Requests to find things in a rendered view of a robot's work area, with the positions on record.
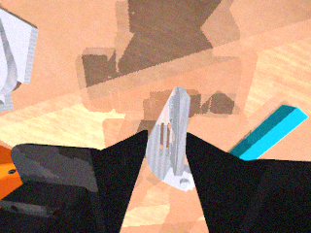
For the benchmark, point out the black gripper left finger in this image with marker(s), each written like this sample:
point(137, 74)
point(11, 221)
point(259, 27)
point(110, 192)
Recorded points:
point(109, 175)

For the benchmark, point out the cyan rectangular bar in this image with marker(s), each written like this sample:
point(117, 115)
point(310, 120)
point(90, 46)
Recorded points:
point(284, 120)

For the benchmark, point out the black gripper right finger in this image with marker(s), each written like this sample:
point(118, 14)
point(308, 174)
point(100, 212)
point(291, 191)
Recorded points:
point(231, 190)

